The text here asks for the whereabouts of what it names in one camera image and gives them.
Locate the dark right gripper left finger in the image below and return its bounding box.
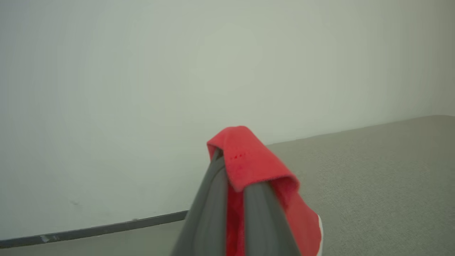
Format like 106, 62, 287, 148
171, 149, 228, 256

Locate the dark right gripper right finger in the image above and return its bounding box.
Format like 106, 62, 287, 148
243, 181, 303, 256

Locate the red Bulls jersey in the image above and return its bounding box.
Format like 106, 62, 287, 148
207, 126, 324, 256

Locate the grey fabric sofa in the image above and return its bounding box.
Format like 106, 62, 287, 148
267, 114, 455, 256

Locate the black wall baseboard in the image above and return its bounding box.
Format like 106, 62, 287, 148
0, 210, 189, 249

